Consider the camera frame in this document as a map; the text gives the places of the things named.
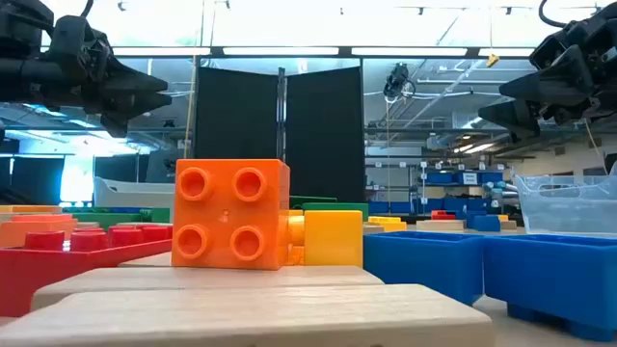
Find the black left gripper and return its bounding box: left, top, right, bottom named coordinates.
left=47, top=14, right=174, bottom=139

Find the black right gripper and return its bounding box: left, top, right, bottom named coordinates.
left=478, top=2, right=617, bottom=142

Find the black folding screen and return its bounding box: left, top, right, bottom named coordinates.
left=194, top=66, right=366, bottom=203

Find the shelf with blue bins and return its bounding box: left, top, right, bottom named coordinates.
left=365, top=163, right=515, bottom=216

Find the clear plastic bin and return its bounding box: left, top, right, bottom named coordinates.
left=513, top=173, right=617, bottom=237

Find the black ceiling-hung device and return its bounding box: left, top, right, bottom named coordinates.
left=383, top=62, right=416, bottom=103

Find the amber long brick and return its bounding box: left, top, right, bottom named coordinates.
left=0, top=204, right=63, bottom=215

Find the orange long brick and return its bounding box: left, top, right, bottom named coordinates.
left=0, top=214, right=78, bottom=250

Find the red long brick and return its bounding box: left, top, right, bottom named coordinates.
left=0, top=225, right=174, bottom=318

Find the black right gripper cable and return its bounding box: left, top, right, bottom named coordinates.
left=538, top=0, right=568, bottom=29

